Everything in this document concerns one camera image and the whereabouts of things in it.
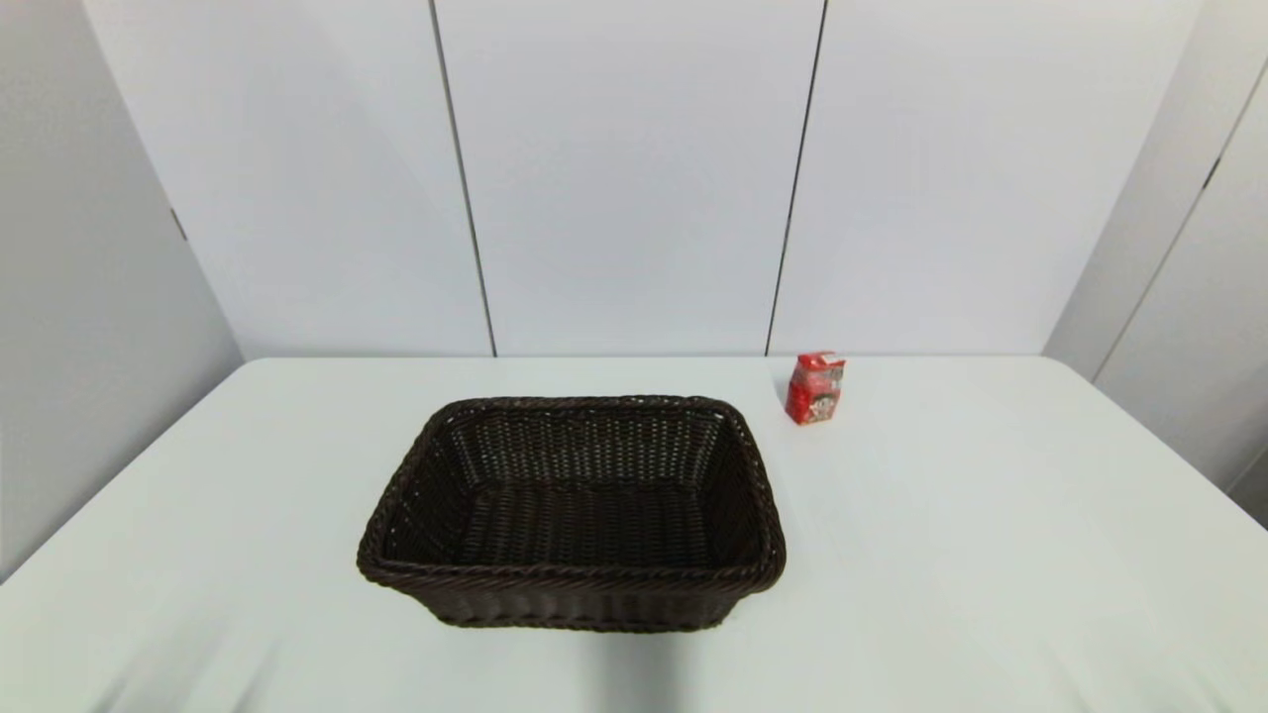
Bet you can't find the small red snack packet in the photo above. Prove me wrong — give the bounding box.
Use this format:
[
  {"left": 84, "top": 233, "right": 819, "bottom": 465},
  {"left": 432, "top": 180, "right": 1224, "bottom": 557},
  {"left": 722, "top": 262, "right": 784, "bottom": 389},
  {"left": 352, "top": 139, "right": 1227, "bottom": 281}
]
[{"left": 785, "top": 351, "right": 847, "bottom": 427}]

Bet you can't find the dark brown wicker basket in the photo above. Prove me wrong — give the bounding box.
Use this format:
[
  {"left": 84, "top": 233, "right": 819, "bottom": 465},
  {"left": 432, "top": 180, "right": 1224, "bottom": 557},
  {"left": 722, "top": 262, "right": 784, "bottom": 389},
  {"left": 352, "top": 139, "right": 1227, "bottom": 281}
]
[{"left": 356, "top": 395, "right": 789, "bottom": 634}]

